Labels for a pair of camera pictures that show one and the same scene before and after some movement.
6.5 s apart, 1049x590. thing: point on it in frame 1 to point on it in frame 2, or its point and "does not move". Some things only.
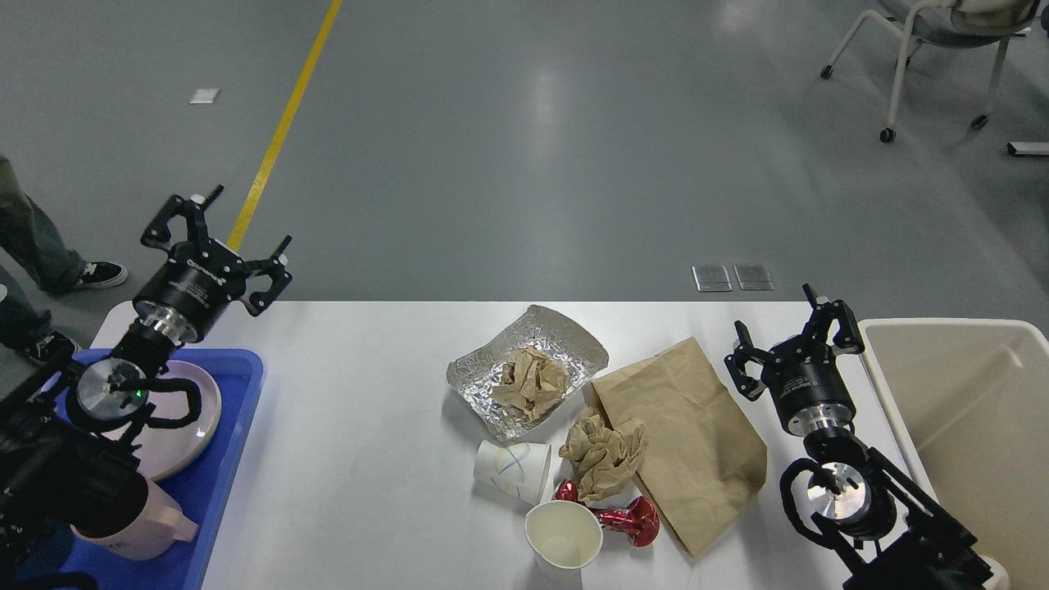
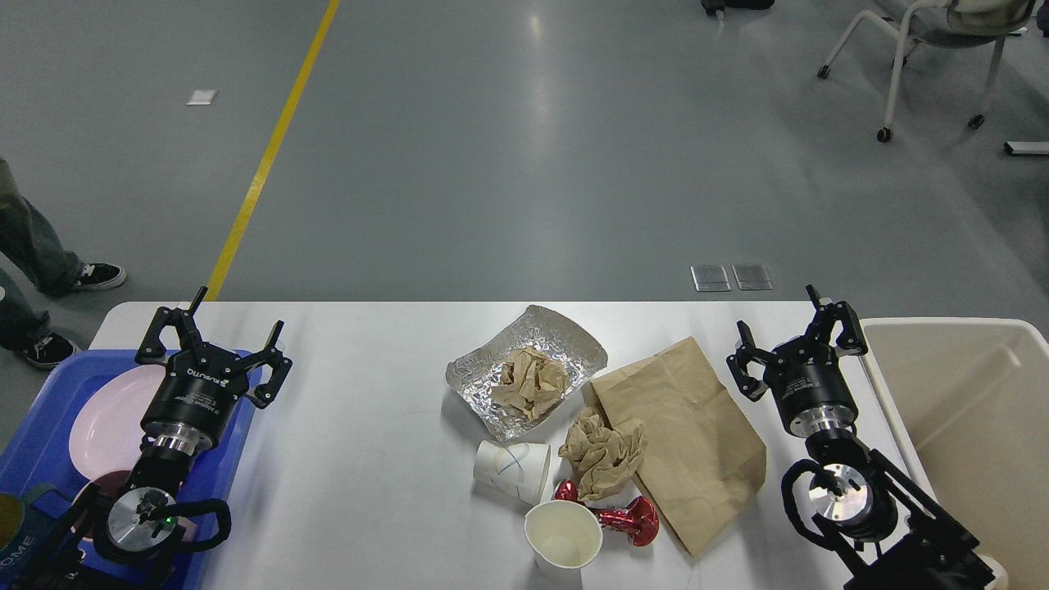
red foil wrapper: x=639 y=517 does not move
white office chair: x=959 y=23 does not move
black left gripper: x=185 y=293 to x=197 y=396
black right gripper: x=806 y=387 does not move
